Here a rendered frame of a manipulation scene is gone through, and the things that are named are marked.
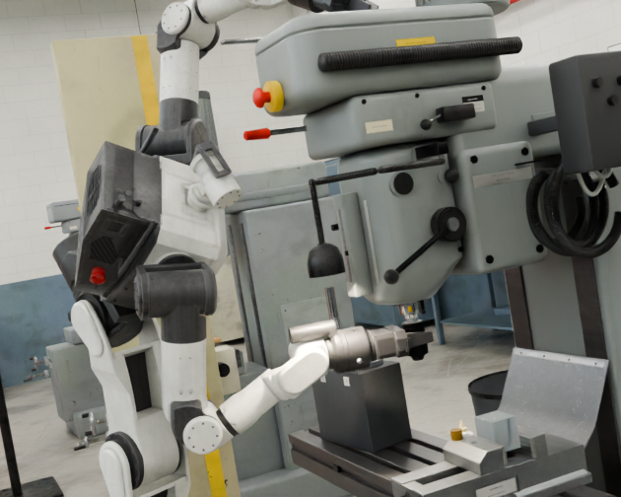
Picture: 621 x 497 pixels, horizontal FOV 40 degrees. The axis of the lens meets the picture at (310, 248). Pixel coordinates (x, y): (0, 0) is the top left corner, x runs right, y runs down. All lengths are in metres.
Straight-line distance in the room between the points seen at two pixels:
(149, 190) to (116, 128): 1.60
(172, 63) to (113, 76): 1.40
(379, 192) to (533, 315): 0.58
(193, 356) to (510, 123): 0.80
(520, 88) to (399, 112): 0.31
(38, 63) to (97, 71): 7.50
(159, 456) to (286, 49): 1.00
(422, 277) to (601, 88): 0.49
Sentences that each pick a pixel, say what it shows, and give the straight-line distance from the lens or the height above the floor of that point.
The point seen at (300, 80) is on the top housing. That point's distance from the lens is 1.60.
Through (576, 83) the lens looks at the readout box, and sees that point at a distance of 1.61.
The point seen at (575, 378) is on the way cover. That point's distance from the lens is 1.97.
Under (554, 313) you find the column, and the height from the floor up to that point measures 1.20.
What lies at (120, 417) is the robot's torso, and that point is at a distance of 2.07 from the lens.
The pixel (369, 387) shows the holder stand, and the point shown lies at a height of 1.10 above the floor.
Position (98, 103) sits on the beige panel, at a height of 2.05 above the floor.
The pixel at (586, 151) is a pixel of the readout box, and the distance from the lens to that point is 1.60.
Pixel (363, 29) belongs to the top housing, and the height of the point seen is 1.85.
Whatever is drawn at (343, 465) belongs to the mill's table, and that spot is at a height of 0.93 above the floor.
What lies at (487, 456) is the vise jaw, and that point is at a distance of 1.56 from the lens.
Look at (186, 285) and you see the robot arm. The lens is 1.64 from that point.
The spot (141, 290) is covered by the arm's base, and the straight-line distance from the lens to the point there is 1.63.
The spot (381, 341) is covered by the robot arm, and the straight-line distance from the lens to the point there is 1.73.
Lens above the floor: 1.54
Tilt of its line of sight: 3 degrees down
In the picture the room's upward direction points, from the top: 9 degrees counter-clockwise
